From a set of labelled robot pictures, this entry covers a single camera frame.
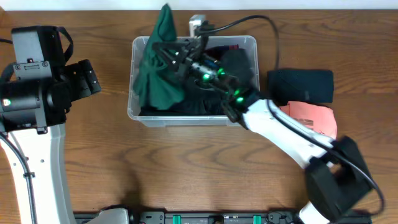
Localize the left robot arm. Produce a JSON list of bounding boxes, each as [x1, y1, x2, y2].
[[1, 60, 101, 223]]

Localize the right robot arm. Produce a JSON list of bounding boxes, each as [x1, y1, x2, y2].
[[152, 39, 376, 223]]

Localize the black garment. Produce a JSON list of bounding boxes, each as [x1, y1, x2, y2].
[[139, 46, 231, 116]]

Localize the clear plastic storage container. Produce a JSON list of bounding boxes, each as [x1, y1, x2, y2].
[[127, 35, 260, 127]]

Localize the dark green garment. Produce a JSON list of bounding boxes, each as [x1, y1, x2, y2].
[[133, 4, 185, 110]]

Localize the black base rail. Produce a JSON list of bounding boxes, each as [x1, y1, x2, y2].
[[73, 205, 373, 224]]

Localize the dark navy garment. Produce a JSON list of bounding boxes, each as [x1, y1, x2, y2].
[[267, 68, 334, 105]]

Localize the red navy plaid garment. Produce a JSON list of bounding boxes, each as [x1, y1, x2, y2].
[[205, 44, 239, 55]]

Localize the pink printed garment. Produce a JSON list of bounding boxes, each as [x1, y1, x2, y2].
[[279, 101, 337, 139]]

